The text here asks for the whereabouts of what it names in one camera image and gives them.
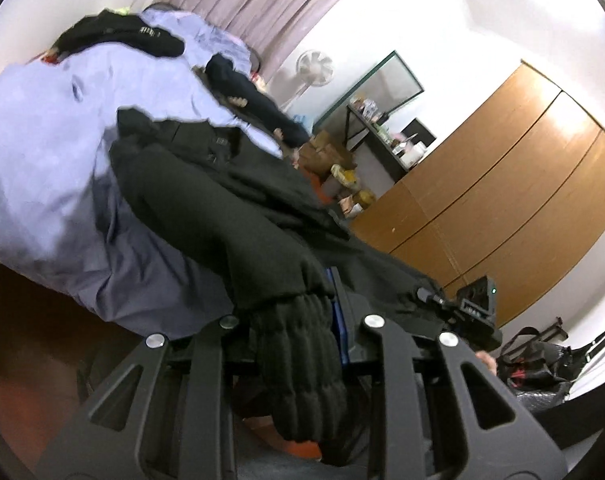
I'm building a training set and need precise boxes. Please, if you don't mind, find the black zip jacket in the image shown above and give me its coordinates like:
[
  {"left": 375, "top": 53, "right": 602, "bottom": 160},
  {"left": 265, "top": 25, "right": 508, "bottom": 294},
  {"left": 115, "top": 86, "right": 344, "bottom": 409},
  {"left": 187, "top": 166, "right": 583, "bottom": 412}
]
[{"left": 109, "top": 108, "right": 440, "bottom": 466}]

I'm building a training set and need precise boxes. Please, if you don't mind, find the black bag on floor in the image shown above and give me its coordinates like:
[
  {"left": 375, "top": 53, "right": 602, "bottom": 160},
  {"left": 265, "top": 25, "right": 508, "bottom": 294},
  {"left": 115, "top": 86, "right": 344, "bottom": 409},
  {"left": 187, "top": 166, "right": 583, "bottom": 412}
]
[{"left": 497, "top": 327, "right": 591, "bottom": 414}]

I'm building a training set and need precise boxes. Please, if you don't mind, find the brown wooden wardrobe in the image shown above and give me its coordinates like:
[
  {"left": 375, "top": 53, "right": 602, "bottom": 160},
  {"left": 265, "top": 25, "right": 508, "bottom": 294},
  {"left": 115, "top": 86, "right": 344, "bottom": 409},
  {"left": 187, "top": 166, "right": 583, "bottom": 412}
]
[{"left": 353, "top": 64, "right": 605, "bottom": 324}]

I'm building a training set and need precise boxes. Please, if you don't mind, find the white standing fan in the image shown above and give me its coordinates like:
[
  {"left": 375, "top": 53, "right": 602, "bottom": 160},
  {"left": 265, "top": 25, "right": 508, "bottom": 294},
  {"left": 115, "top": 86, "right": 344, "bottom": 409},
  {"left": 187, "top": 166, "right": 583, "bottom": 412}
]
[{"left": 282, "top": 51, "right": 334, "bottom": 112}]

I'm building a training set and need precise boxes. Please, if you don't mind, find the light blue bed quilt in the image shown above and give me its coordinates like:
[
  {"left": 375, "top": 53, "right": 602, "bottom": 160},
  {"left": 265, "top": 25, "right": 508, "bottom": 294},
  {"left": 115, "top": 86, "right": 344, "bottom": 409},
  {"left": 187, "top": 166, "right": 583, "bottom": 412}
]
[{"left": 0, "top": 10, "right": 252, "bottom": 339}]

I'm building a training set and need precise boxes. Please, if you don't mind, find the dark navy folded garment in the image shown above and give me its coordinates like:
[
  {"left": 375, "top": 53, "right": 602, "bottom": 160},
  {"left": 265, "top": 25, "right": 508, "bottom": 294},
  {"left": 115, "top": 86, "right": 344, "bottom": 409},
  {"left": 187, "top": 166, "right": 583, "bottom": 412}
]
[{"left": 205, "top": 54, "right": 309, "bottom": 150}]

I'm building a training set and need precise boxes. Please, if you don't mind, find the black garment with lettering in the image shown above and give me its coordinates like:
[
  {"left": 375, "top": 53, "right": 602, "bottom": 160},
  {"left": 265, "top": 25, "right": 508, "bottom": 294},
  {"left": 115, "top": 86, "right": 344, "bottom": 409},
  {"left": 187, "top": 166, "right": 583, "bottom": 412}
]
[{"left": 52, "top": 10, "right": 185, "bottom": 58}]

